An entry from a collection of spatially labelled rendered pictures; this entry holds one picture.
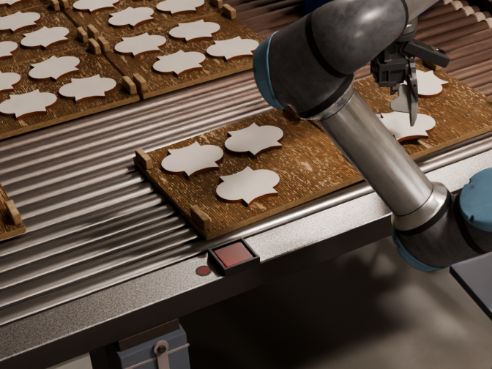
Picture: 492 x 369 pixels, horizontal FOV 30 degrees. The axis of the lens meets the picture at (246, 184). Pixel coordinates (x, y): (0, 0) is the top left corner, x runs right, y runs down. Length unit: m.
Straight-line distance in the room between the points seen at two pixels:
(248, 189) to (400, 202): 0.42
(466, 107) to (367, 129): 0.73
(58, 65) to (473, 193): 1.30
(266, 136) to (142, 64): 0.53
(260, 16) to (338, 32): 1.35
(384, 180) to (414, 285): 1.58
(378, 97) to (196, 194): 0.57
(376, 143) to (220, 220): 0.44
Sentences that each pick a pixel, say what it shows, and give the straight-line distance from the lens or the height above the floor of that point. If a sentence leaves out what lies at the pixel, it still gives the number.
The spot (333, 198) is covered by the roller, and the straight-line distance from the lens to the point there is 1.93.
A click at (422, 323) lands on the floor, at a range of 3.00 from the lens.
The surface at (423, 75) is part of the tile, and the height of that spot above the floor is 0.95.
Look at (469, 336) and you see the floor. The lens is 2.98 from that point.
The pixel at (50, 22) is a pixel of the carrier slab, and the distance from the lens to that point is 2.81.
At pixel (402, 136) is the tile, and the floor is 0.97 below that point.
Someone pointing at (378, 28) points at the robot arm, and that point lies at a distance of 1.44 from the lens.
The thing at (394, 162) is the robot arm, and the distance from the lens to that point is 1.57.
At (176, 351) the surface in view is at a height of 0.79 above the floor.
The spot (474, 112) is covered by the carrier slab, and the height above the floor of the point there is 0.94.
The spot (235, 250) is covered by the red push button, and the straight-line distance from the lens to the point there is 1.78.
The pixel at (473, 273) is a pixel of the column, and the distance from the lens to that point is 1.83.
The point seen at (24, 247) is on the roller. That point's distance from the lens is 1.91.
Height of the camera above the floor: 2.03
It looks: 34 degrees down
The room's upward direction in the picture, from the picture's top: 4 degrees counter-clockwise
